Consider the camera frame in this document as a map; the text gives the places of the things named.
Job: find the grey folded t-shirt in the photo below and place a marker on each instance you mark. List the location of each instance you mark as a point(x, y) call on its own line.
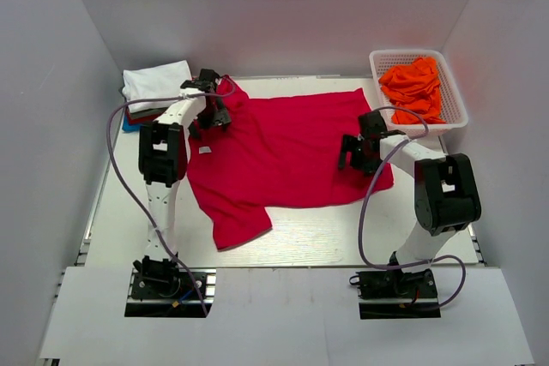
point(157, 111)

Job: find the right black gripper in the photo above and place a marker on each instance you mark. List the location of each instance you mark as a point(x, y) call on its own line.
point(352, 143)

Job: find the white plastic perforated basket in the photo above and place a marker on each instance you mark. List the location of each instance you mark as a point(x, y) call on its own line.
point(453, 110)

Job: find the white folded t-shirt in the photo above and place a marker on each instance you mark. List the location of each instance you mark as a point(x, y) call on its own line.
point(155, 83)

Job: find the blue folded t-shirt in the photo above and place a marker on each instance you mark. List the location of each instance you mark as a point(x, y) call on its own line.
point(129, 127)

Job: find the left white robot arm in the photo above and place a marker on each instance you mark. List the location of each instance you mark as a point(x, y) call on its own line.
point(163, 155)

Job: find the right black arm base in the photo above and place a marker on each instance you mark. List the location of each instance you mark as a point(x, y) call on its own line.
point(395, 295)

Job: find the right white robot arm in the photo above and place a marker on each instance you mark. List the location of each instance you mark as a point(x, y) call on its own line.
point(445, 195)

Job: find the crimson red t-shirt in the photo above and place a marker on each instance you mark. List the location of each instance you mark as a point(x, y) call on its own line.
point(279, 152)

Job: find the orange t-shirt in basket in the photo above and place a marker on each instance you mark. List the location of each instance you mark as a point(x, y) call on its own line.
point(416, 87)

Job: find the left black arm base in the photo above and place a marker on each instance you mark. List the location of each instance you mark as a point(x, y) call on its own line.
point(182, 298)

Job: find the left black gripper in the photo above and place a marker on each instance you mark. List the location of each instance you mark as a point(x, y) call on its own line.
point(220, 117)

